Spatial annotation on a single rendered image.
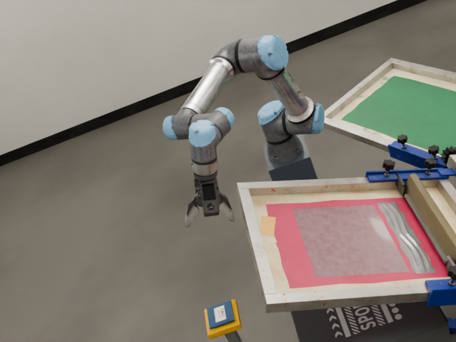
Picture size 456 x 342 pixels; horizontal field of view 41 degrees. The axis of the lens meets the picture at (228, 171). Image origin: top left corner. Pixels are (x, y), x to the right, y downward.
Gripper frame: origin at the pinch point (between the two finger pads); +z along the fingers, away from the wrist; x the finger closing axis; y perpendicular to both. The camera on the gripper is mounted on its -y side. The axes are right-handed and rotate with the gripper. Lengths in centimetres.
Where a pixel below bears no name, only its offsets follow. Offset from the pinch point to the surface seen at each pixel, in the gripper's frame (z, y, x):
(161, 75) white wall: 131, 380, 13
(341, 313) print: 43, -5, -43
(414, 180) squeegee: 5, 16, -73
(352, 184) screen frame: 10, 25, -54
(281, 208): 10.8, 17.4, -26.1
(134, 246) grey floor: 169, 188, 45
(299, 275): 10.7, -15.6, -25.0
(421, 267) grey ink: 14, -16, -64
